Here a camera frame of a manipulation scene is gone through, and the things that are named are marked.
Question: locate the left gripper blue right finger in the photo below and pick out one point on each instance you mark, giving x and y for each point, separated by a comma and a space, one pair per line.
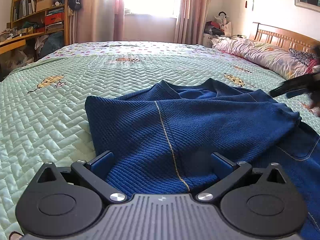
222, 166

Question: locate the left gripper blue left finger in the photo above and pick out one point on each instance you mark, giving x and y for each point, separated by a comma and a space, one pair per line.
102, 164

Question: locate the blue knit sweater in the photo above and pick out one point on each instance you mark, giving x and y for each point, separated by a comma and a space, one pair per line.
162, 138

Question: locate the person's right hand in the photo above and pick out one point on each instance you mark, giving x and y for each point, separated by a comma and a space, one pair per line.
315, 102

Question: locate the floral pillow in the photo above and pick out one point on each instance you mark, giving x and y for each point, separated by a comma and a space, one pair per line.
268, 56

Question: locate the pile of crumpled bedding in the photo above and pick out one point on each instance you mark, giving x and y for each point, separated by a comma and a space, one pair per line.
309, 60

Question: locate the wooden bed headboard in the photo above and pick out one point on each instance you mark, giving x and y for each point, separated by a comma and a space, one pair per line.
281, 38

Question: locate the green quilted bee bedspread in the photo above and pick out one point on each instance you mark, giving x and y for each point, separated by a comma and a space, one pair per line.
43, 115

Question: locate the bags pile by window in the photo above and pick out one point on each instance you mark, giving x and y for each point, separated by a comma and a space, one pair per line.
218, 29

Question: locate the pink window curtain right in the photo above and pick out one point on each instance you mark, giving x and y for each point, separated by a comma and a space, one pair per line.
191, 20

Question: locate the pink window curtain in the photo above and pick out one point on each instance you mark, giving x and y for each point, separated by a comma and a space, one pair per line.
191, 20
100, 20

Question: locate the pink window curtain left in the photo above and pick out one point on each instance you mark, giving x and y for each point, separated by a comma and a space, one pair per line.
100, 20

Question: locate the wooden desk with drawers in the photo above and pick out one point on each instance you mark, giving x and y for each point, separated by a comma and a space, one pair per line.
17, 42

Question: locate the wooden bookshelf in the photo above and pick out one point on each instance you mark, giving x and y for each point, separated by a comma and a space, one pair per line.
50, 16

